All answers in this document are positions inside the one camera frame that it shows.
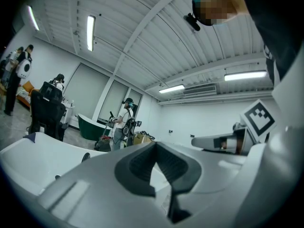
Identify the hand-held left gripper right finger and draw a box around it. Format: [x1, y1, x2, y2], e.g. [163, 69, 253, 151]
[155, 142, 268, 228]

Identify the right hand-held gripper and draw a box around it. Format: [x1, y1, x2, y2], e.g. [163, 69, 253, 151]
[191, 99, 277, 155]

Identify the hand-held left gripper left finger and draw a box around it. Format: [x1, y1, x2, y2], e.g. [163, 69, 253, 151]
[39, 142, 167, 228]

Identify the red black bag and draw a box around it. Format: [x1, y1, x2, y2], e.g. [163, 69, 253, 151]
[94, 136, 112, 152]

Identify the air conditioner vent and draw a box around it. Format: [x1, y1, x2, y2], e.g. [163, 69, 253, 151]
[182, 84, 218, 96]

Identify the ceiling tube light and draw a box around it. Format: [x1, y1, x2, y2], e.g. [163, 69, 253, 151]
[27, 5, 40, 31]
[224, 70, 268, 82]
[158, 84, 185, 94]
[86, 15, 96, 52]

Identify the small cardboard box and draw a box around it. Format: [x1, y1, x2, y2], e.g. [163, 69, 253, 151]
[132, 131, 153, 146]

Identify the dark green tub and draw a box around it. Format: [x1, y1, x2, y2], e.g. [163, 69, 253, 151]
[77, 113, 112, 142]

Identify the black harness pack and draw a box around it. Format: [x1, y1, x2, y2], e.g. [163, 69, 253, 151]
[122, 117, 136, 137]

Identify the white window blind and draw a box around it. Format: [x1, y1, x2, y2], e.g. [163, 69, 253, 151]
[97, 79, 129, 124]
[63, 63, 110, 122]
[129, 89, 143, 118]

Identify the white cabinet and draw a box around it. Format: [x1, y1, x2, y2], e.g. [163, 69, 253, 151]
[62, 100, 76, 126]

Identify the black office chair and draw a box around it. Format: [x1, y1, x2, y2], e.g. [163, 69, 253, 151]
[28, 81, 67, 142]

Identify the orange sofa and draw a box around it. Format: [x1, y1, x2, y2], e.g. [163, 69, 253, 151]
[15, 80, 40, 109]

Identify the person's head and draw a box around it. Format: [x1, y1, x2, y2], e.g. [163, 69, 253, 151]
[191, 0, 250, 27]

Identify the person's black shirt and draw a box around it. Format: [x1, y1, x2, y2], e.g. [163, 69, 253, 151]
[237, 0, 304, 85]

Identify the white round backpack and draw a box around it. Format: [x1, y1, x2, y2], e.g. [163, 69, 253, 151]
[16, 58, 32, 79]

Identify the black head camera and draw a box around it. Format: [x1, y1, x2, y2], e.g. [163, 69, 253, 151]
[183, 12, 201, 32]

